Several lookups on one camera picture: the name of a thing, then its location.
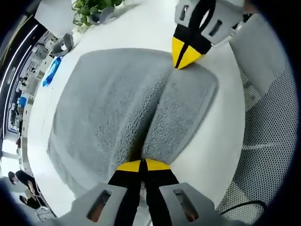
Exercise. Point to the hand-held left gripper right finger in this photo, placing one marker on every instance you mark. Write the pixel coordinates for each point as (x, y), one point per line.
(164, 188)

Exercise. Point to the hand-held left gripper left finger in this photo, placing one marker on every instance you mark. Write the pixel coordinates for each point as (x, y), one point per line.
(117, 188)

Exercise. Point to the grey towel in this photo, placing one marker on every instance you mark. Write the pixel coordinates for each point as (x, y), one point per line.
(105, 106)

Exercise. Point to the white table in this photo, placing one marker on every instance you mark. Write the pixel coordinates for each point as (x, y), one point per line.
(141, 28)

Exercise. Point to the green potted plant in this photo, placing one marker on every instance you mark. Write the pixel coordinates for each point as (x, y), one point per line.
(94, 9)

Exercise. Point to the mesh office chair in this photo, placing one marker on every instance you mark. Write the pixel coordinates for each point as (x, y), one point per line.
(270, 129)

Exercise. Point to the blue bin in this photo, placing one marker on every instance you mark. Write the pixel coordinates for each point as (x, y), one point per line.
(24, 100)

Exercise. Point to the white square pillar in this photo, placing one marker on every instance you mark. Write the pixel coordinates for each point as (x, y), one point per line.
(56, 16)

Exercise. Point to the blue wipes packet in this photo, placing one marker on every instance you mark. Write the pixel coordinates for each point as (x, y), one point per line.
(51, 71)

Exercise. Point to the blue white wall display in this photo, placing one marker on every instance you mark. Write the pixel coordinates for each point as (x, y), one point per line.
(26, 77)

